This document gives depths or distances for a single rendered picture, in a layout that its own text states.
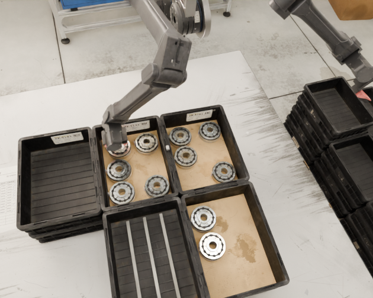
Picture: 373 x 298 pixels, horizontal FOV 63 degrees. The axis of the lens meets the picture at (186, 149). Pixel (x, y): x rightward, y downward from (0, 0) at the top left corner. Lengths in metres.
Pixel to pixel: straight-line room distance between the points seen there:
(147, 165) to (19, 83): 1.88
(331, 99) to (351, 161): 0.44
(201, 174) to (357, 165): 1.18
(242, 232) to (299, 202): 0.39
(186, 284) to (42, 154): 0.83
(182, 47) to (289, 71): 2.33
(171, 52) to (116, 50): 2.28
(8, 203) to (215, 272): 0.96
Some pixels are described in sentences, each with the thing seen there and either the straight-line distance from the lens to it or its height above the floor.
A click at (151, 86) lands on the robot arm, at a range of 0.87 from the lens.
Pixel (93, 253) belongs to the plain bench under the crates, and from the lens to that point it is 1.41.
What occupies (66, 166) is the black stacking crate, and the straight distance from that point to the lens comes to 1.44.
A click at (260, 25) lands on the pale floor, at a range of 3.52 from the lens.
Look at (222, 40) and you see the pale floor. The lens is 3.23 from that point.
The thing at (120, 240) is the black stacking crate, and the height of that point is 0.83.
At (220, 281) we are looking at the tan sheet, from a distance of 1.24.
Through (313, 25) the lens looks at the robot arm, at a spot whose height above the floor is 1.47.
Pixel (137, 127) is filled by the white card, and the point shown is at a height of 0.88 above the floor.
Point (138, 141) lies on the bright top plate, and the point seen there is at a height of 0.86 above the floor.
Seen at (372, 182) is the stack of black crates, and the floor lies 0.38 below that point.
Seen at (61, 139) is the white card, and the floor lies 0.89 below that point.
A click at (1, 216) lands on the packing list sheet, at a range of 1.59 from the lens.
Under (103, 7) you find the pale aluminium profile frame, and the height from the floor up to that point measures 0.30.
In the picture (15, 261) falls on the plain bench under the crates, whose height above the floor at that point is 0.70.
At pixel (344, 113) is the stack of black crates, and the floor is 0.49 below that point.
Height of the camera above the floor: 2.05
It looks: 60 degrees down
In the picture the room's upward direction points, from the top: 7 degrees clockwise
